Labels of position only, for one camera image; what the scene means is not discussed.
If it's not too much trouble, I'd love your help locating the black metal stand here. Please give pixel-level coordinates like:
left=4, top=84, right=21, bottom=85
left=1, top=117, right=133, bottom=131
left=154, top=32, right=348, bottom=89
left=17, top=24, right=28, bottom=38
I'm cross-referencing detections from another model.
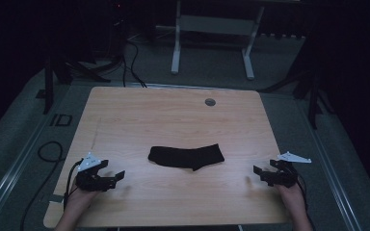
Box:
left=259, top=28, right=335, bottom=130
left=36, top=51, right=112, bottom=116

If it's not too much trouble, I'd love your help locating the person's left hand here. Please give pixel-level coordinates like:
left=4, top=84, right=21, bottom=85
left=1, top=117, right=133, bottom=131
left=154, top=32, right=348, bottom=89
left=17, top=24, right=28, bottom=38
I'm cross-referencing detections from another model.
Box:
left=65, top=187, right=99, bottom=215

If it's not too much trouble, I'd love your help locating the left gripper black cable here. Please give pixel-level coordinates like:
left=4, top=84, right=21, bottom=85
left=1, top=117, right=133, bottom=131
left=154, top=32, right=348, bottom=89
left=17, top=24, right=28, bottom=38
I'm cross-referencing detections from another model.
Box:
left=19, top=141, right=85, bottom=231

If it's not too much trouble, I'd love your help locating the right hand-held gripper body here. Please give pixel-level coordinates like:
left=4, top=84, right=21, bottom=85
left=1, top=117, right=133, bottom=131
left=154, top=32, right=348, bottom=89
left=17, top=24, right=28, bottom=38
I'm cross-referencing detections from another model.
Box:
left=272, top=150, right=312, bottom=189

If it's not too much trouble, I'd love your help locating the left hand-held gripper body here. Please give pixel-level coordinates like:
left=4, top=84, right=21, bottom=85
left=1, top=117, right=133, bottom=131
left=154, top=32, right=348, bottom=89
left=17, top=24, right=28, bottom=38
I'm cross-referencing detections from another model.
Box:
left=75, top=151, right=117, bottom=193

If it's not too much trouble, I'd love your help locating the person's right hand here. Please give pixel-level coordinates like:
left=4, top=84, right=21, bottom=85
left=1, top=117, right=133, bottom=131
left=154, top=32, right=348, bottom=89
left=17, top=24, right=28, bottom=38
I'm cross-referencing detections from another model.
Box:
left=276, top=183, right=306, bottom=213

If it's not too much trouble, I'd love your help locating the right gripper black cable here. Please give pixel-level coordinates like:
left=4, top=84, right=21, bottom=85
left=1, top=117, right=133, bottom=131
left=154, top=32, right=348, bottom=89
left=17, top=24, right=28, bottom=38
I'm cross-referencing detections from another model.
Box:
left=294, top=172, right=316, bottom=231

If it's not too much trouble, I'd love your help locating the white metal desk frame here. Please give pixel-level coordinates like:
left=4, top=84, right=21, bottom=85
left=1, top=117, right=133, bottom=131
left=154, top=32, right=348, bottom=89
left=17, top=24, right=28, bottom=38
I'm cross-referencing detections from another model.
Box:
left=171, top=0, right=266, bottom=81

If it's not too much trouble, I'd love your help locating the metal floor rail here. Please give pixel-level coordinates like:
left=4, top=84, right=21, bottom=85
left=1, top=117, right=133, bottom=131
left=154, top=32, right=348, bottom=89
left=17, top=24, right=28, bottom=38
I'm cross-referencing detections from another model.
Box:
left=295, top=95, right=364, bottom=231
left=0, top=84, right=90, bottom=225

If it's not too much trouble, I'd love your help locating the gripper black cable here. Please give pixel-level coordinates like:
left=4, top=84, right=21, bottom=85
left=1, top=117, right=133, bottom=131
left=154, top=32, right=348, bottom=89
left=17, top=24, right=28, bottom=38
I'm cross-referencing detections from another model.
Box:
left=294, top=172, right=316, bottom=231
left=19, top=141, right=85, bottom=231

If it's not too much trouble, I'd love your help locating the grey tape piece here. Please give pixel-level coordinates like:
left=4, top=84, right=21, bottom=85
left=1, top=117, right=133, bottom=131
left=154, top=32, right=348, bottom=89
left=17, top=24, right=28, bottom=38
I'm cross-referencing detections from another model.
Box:
left=47, top=193, right=65, bottom=204

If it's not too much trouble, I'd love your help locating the black floor cable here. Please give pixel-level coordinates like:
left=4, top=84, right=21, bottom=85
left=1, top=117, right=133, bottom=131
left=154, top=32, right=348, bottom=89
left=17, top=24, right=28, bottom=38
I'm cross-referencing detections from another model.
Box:
left=120, top=39, right=148, bottom=89

